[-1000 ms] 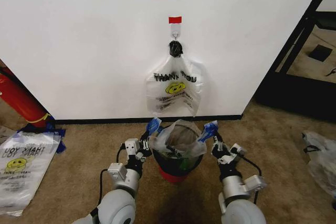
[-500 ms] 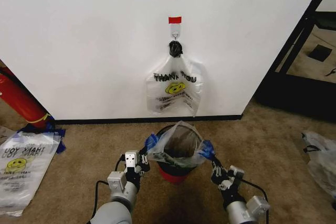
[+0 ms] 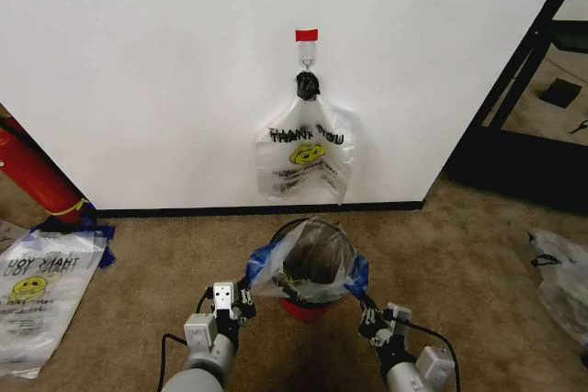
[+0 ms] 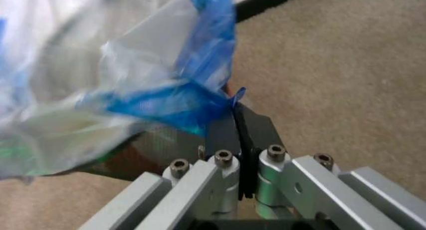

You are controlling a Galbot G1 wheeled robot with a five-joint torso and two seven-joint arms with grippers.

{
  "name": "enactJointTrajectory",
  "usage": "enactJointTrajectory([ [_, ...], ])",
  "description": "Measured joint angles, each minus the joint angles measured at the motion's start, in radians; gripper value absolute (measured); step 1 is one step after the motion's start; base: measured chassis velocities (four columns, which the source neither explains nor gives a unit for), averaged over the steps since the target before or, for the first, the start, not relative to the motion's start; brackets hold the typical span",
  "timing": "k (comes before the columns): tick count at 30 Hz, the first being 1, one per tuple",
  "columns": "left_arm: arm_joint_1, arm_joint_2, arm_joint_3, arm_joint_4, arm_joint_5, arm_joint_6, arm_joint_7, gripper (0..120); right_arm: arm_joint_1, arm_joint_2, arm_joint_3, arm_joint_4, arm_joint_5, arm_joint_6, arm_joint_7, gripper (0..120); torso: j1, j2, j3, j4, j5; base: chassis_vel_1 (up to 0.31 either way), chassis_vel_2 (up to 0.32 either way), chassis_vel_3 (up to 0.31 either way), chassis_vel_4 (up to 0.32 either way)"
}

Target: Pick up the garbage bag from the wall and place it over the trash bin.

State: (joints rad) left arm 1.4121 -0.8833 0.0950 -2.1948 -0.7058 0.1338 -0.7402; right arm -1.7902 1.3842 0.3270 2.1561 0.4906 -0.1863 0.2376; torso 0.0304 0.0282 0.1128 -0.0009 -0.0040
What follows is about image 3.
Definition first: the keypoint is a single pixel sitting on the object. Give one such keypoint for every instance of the clear bag with blue tape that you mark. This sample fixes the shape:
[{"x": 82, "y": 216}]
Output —
[{"x": 271, "y": 272}]

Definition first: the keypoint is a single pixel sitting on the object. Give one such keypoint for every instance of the black foam block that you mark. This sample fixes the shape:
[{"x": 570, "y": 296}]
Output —
[{"x": 560, "y": 92}]

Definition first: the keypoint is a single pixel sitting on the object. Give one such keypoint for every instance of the red fire extinguisher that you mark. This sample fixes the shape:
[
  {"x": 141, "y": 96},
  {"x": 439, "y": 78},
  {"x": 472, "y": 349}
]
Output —
[{"x": 41, "y": 176}]

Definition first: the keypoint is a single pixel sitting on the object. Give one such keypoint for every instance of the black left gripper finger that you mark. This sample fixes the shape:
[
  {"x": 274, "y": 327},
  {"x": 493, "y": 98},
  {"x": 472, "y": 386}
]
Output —
[
  {"x": 245, "y": 311},
  {"x": 244, "y": 292}
]

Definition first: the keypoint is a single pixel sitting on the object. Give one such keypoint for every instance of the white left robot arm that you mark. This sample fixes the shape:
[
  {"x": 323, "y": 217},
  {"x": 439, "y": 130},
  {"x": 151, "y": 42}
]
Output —
[{"x": 202, "y": 364}]

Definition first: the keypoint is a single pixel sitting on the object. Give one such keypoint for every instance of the red tape strip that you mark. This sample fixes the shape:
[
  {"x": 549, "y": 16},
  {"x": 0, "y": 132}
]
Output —
[{"x": 307, "y": 35}]

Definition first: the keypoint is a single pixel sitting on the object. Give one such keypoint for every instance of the blue tape pieces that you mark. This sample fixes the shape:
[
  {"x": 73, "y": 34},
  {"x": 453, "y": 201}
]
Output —
[{"x": 103, "y": 245}]

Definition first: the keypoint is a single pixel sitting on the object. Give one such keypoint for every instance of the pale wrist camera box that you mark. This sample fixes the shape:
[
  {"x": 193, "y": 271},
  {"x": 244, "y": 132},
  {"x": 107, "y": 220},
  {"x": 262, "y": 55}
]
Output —
[
  {"x": 223, "y": 294},
  {"x": 398, "y": 314}
]

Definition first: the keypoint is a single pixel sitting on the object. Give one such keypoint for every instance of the flat clear thank you bag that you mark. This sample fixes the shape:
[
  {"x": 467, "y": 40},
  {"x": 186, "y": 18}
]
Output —
[{"x": 37, "y": 300}]

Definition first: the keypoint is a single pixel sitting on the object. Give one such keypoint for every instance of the black metal frame rack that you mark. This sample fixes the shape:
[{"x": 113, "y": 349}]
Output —
[{"x": 519, "y": 158}]

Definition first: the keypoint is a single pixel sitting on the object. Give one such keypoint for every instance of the clear thank you bag hanging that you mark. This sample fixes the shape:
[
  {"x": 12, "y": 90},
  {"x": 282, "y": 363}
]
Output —
[{"x": 303, "y": 167}]

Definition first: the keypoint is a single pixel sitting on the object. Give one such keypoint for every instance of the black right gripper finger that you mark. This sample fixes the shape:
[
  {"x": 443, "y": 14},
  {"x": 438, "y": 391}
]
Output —
[
  {"x": 371, "y": 334},
  {"x": 369, "y": 309}
]

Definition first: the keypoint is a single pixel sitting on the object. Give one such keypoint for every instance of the red and black trash bin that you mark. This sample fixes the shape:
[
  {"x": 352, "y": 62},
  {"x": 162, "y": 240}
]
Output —
[{"x": 303, "y": 311}]

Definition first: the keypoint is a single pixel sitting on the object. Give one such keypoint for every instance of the crumpled clear plastic bag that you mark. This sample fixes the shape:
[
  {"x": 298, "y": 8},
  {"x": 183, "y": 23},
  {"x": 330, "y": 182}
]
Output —
[{"x": 562, "y": 282}]

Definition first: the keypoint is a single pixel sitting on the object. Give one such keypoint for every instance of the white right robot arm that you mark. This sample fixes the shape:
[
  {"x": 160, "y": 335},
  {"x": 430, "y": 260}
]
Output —
[{"x": 413, "y": 371}]

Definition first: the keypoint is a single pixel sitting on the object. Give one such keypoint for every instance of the clear wall hook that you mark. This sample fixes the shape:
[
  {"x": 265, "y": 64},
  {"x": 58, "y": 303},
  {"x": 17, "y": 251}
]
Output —
[{"x": 307, "y": 53}]

